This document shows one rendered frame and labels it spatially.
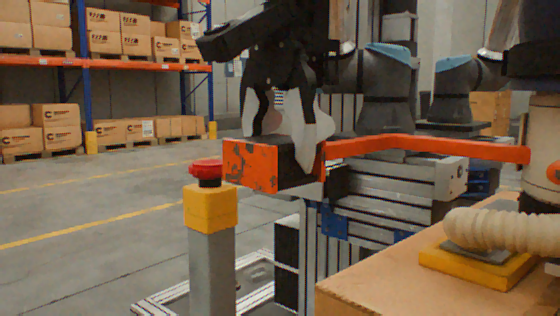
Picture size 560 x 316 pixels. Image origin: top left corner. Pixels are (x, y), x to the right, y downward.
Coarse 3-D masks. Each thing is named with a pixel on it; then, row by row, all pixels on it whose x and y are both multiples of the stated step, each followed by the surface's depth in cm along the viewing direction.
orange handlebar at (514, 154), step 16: (336, 144) 53; (352, 144) 56; (368, 144) 58; (384, 144) 61; (400, 144) 63; (416, 144) 61; (432, 144) 59; (448, 144) 57; (464, 144) 56; (480, 144) 54; (496, 144) 53; (496, 160) 53; (512, 160) 52; (528, 160) 50
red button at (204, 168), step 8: (200, 160) 69; (208, 160) 69; (216, 160) 69; (192, 168) 66; (200, 168) 65; (208, 168) 65; (216, 168) 66; (200, 176) 66; (208, 176) 65; (216, 176) 66; (200, 184) 67; (208, 184) 67; (216, 184) 67
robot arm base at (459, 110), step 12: (444, 96) 140; (456, 96) 139; (468, 96) 141; (432, 108) 145; (444, 108) 140; (456, 108) 139; (468, 108) 140; (432, 120) 143; (444, 120) 139; (456, 120) 138; (468, 120) 139
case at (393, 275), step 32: (512, 192) 84; (384, 256) 52; (416, 256) 52; (320, 288) 45; (352, 288) 44; (384, 288) 44; (416, 288) 44; (448, 288) 44; (480, 288) 44; (512, 288) 44; (544, 288) 44
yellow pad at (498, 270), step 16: (448, 240) 51; (432, 256) 48; (448, 256) 48; (464, 256) 48; (480, 256) 47; (496, 256) 47; (512, 256) 48; (528, 256) 48; (448, 272) 47; (464, 272) 46; (480, 272) 45; (496, 272) 44; (512, 272) 44; (496, 288) 43
